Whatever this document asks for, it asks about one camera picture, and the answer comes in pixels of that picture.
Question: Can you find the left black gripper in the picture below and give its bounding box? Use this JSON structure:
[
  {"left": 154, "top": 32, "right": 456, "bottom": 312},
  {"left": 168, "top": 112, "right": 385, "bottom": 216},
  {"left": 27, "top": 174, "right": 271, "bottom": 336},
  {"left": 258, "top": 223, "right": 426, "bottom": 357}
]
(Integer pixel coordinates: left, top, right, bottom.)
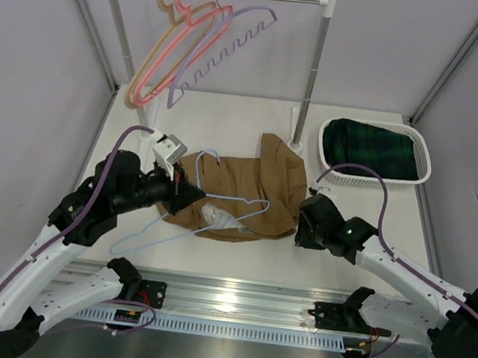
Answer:
[{"left": 114, "top": 154, "right": 209, "bottom": 222}]

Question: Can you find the light blue wire hanger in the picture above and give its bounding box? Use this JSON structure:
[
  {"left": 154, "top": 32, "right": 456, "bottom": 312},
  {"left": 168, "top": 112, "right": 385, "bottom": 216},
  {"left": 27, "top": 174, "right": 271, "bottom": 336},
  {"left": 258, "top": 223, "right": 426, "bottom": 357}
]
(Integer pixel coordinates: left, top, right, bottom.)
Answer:
[{"left": 109, "top": 139, "right": 276, "bottom": 271}]

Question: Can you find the tan skirt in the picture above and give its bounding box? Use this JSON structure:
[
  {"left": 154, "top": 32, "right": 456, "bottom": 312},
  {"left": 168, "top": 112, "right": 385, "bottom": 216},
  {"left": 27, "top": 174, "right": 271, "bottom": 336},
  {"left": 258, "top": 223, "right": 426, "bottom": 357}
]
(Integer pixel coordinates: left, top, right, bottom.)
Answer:
[{"left": 156, "top": 133, "right": 307, "bottom": 243}]

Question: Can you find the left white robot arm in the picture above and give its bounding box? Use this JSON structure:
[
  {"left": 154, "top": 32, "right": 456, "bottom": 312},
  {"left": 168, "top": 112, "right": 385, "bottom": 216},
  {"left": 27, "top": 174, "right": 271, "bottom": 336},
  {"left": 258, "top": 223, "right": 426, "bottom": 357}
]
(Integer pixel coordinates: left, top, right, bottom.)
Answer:
[{"left": 0, "top": 151, "right": 205, "bottom": 358}]

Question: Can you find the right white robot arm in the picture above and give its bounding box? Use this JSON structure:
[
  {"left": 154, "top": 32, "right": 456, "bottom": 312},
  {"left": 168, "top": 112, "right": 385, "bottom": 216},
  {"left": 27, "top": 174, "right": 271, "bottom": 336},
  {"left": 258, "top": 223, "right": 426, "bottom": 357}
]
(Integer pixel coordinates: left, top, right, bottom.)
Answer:
[{"left": 295, "top": 194, "right": 478, "bottom": 358}]

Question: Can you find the pink velvet hanger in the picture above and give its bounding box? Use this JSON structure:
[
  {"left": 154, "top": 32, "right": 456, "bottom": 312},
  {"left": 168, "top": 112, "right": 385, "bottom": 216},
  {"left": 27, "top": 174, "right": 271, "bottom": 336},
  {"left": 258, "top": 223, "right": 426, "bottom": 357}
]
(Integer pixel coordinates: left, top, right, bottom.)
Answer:
[{"left": 124, "top": 0, "right": 234, "bottom": 110}]

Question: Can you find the tan velvet hanger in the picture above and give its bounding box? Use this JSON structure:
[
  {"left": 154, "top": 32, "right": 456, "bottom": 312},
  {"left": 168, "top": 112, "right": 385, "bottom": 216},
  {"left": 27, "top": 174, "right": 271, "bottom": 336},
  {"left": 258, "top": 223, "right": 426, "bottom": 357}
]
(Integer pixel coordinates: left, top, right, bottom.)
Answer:
[{"left": 124, "top": 0, "right": 216, "bottom": 110}]

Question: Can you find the dark green plaid garment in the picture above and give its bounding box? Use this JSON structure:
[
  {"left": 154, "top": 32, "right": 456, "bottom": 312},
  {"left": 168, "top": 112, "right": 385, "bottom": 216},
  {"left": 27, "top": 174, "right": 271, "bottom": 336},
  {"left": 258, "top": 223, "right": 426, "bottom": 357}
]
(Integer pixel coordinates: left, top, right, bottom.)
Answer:
[{"left": 322, "top": 118, "right": 418, "bottom": 181}]

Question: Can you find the white laundry basket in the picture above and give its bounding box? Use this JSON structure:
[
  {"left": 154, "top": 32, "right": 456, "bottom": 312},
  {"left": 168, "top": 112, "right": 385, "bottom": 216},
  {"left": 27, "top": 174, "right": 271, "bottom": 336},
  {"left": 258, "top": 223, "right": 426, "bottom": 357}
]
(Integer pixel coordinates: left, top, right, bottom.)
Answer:
[{"left": 318, "top": 118, "right": 432, "bottom": 189}]

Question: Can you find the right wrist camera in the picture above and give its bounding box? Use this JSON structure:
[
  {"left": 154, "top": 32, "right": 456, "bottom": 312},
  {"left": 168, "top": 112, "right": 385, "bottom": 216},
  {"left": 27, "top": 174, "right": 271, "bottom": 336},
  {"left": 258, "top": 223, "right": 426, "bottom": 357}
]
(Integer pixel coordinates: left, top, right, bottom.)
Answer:
[{"left": 309, "top": 186, "right": 336, "bottom": 201}]

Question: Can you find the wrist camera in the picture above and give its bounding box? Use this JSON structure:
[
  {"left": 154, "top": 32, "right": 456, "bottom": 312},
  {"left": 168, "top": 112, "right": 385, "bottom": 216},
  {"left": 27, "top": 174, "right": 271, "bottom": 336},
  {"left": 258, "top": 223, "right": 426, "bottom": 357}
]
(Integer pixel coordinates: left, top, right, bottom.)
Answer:
[
  {"left": 309, "top": 186, "right": 336, "bottom": 201},
  {"left": 151, "top": 134, "right": 187, "bottom": 180}
]

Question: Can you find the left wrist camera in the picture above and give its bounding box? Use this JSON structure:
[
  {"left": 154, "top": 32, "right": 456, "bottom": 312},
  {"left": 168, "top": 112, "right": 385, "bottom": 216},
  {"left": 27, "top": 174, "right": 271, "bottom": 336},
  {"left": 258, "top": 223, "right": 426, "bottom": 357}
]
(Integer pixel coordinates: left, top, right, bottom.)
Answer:
[{"left": 151, "top": 134, "right": 187, "bottom": 180}]

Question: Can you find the aluminium mounting rail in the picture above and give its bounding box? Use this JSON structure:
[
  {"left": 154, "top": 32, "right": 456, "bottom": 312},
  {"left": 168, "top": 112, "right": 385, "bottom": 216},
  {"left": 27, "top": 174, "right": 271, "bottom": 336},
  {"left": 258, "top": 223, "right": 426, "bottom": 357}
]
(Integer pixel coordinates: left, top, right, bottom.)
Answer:
[{"left": 37, "top": 254, "right": 437, "bottom": 349}]

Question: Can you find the slotted cable duct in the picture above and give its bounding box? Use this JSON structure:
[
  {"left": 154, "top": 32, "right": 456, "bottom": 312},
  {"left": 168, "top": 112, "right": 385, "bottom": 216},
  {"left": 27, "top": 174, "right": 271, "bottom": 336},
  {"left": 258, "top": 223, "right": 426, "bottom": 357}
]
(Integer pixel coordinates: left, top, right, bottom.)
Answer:
[{"left": 73, "top": 305, "right": 346, "bottom": 353}]

